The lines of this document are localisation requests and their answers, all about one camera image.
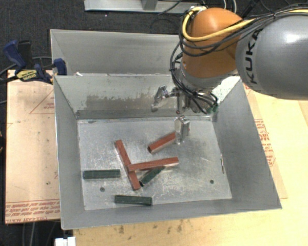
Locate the dark green flat block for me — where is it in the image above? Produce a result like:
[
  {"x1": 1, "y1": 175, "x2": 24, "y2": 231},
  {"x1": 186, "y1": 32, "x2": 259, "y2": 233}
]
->
[
  {"x1": 114, "y1": 195, "x2": 153, "y2": 207},
  {"x1": 83, "y1": 169, "x2": 121, "y2": 180},
  {"x1": 139, "y1": 166, "x2": 166, "y2": 188}
]

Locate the brown cardboard board, red print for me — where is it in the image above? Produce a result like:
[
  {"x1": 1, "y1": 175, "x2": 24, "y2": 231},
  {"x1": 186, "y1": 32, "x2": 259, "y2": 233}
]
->
[{"x1": 4, "y1": 69, "x2": 288, "y2": 226}]

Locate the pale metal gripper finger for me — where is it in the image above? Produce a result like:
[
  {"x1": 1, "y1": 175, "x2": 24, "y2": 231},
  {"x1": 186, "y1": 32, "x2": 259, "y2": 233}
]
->
[
  {"x1": 151, "y1": 84, "x2": 170, "y2": 112},
  {"x1": 174, "y1": 115, "x2": 191, "y2": 146}
]

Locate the red-brown flat block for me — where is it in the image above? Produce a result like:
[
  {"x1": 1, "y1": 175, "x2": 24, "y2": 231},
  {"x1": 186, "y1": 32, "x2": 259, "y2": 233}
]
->
[
  {"x1": 147, "y1": 131, "x2": 177, "y2": 155},
  {"x1": 114, "y1": 139, "x2": 142, "y2": 191},
  {"x1": 126, "y1": 156, "x2": 180, "y2": 173}
]

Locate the grey metal bin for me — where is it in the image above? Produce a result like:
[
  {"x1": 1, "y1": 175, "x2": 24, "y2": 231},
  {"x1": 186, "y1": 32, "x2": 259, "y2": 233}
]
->
[{"x1": 50, "y1": 29, "x2": 283, "y2": 231}]

